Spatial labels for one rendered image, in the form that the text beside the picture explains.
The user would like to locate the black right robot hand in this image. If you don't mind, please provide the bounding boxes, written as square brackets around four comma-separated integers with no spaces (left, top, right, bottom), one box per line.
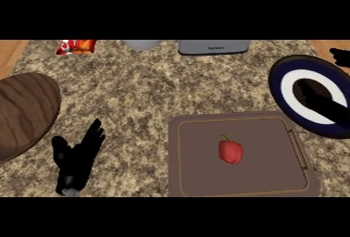
[293,47,350,122]

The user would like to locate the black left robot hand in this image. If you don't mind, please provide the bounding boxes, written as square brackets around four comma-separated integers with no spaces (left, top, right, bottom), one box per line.
[50,118,106,197]

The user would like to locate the dark blue and white plate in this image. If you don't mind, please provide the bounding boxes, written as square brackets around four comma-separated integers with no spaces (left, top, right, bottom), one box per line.
[267,55,350,140]

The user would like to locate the red bell pepper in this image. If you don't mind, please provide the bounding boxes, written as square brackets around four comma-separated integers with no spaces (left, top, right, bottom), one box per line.
[217,133,245,166]

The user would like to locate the brown rectangular tray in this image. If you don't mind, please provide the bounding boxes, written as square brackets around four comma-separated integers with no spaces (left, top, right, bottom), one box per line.
[167,110,322,198]

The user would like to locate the round brown wooden board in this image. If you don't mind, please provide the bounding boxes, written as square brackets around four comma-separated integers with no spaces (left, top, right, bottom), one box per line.
[0,72,64,164]

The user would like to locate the grey flat appliance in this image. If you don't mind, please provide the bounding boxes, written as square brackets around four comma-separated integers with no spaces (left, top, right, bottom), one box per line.
[176,39,251,56]

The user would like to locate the red and orange snack bag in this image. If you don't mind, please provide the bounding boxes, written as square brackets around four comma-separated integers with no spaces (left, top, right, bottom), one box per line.
[55,39,98,56]

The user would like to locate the grey round container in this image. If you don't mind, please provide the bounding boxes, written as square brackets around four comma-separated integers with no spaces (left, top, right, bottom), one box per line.
[121,39,163,52]

